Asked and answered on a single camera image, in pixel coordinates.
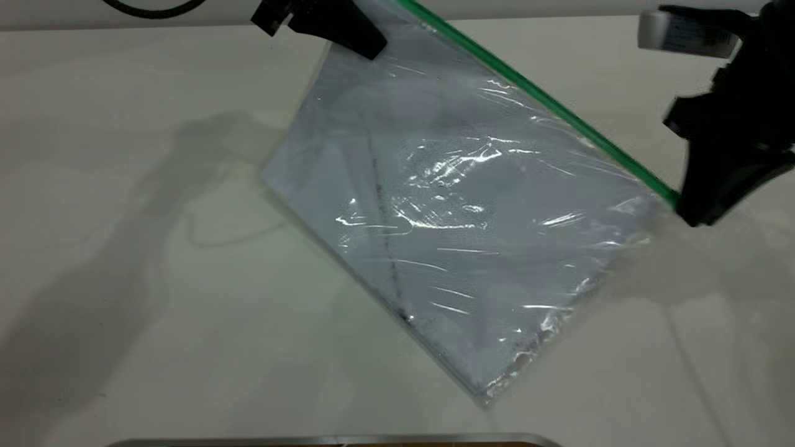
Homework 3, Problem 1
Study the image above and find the clear zip bag green zipper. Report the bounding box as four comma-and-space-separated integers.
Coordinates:
260, 0, 681, 409

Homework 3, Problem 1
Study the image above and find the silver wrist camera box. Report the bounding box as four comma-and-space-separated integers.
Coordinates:
638, 5, 755, 60

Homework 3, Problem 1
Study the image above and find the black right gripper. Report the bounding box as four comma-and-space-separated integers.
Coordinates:
662, 36, 795, 228

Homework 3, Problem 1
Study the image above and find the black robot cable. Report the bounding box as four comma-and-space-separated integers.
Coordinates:
101, 0, 207, 20

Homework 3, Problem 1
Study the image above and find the grey metal rim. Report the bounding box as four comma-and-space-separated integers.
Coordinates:
106, 433, 563, 447

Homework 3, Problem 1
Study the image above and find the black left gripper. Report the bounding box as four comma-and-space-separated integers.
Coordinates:
252, 0, 389, 61

